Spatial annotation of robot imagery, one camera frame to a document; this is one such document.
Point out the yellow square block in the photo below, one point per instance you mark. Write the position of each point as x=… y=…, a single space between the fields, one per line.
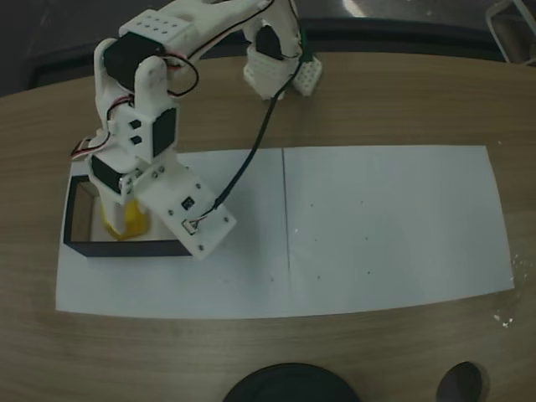
x=137 y=222

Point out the dark box with brown inside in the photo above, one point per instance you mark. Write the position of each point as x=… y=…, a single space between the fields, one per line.
x=125 y=248

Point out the white paper sheet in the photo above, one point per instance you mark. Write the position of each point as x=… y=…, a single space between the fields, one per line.
x=176 y=285
x=398 y=226

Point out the white perforated clamp block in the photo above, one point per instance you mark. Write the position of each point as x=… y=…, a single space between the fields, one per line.
x=308 y=76

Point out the black round object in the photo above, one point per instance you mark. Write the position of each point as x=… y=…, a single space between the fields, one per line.
x=289 y=385

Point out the dark oval table hole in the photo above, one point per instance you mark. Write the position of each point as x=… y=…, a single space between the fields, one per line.
x=462 y=383

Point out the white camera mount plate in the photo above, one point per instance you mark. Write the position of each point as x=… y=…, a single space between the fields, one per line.
x=188 y=218

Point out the metal chair frame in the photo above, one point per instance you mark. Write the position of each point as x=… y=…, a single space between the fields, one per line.
x=508 y=29

